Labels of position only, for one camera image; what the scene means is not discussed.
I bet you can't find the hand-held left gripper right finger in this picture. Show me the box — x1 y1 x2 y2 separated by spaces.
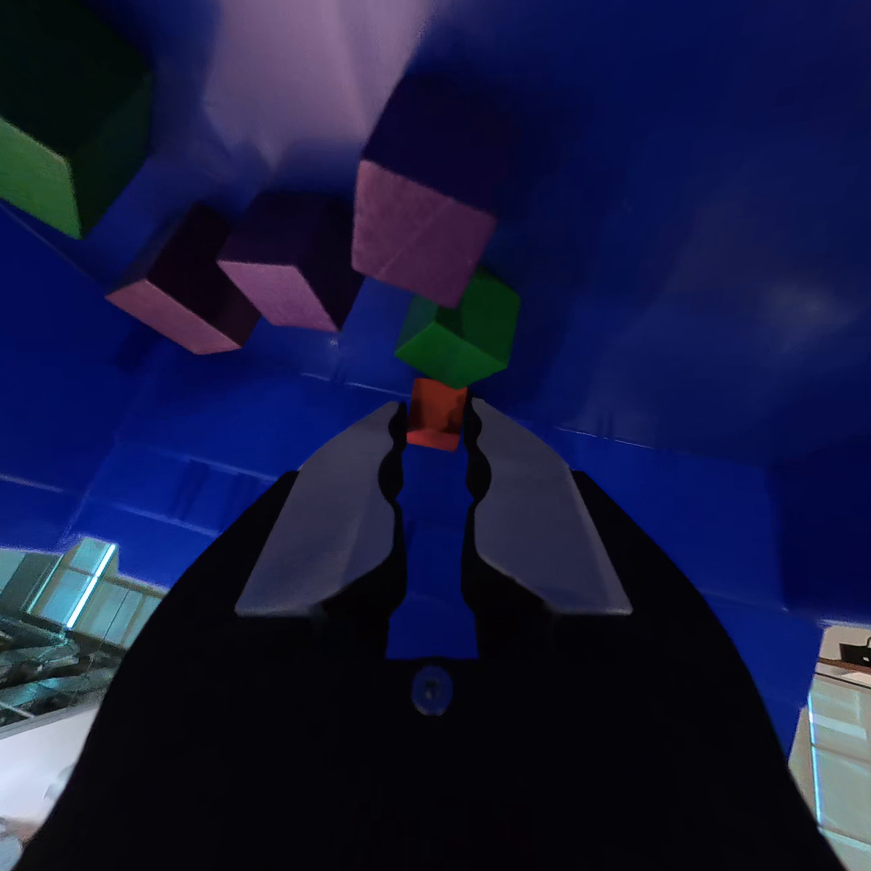
461 396 634 617

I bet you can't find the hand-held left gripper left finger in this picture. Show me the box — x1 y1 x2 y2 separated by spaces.
235 400 410 620

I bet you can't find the red cube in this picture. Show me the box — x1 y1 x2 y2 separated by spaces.
406 378 470 451

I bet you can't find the blue plastic bin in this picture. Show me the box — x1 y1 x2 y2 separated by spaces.
0 0 871 661

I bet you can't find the green cube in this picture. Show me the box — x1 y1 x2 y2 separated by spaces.
0 0 154 240
395 267 521 390

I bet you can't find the pink cube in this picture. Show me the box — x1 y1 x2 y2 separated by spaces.
216 194 365 334
352 75 518 308
105 202 261 355

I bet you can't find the background shelving unit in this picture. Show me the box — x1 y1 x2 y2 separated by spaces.
0 538 167 732

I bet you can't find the white cabinet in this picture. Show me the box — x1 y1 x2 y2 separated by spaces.
789 619 871 838

